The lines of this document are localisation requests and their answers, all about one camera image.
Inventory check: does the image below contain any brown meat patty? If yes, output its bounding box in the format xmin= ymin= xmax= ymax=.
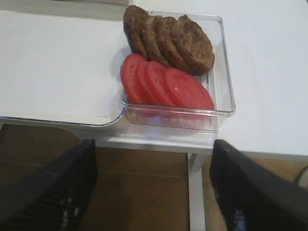
xmin=155 ymin=17 xmax=193 ymax=74
xmin=123 ymin=5 xmax=150 ymax=60
xmin=141 ymin=16 xmax=172 ymax=68
xmin=171 ymin=15 xmax=215 ymax=74

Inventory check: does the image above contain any large white metal tray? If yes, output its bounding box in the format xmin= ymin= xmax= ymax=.
xmin=0 ymin=0 xmax=130 ymax=130

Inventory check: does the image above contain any black cable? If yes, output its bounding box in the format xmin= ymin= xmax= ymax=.
xmin=295 ymin=165 xmax=308 ymax=185

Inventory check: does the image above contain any clear patty tomato container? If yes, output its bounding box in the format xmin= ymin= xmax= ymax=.
xmin=122 ymin=14 xmax=236 ymax=133

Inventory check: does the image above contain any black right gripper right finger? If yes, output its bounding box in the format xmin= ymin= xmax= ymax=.
xmin=210 ymin=140 xmax=308 ymax=231

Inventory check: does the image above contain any red tomato slice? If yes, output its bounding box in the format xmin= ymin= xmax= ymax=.
xmin=146 ymin=61 xmax=176 ymax=106
xmin=137 ymin=61 xmax=165 ymax=105
xmin=120 ymin=53 xmax=148 ymax=104
xmin=164 ymin=68 xmax=215 ymax=110

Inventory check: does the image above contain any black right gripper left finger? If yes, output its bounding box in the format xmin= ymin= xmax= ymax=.
xmin=0 ymin=140 xmax=98 ymax=231

